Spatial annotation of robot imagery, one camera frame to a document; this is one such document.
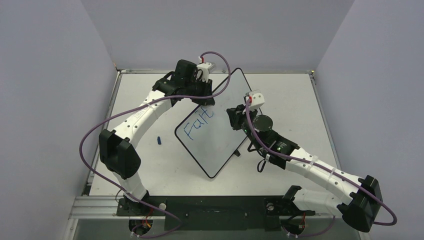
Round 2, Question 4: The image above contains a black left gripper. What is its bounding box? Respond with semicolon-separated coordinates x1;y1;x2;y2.
184;76;215;106

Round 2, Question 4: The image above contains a black-framed whiteboard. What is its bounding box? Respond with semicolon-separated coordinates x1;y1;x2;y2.
174;68;252;179

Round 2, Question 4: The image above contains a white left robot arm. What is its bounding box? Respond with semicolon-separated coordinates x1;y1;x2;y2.
99;59;216;215

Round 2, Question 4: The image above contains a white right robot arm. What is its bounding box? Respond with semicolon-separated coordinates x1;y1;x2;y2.
226;104;383;233

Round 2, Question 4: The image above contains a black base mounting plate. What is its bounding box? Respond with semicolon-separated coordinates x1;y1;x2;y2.
116;195;315;234

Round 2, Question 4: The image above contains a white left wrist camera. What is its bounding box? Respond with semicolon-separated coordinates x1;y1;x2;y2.
195;62;216;82

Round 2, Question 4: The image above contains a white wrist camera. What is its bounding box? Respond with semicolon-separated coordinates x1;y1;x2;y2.
244;90;265;112
195;62;216;82

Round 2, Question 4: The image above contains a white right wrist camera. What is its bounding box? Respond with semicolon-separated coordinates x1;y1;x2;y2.
244;90;265;112

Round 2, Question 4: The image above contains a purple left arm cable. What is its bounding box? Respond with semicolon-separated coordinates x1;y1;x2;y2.
79;51;232;239

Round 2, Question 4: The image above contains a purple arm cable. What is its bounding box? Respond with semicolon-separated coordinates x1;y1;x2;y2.
79;51;232;239
244;99;398;227

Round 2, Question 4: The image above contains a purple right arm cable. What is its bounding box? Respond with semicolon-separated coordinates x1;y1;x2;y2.
244;99;398;227

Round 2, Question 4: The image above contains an aluminium front frame rail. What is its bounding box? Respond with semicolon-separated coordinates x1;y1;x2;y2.
70;191;348;220

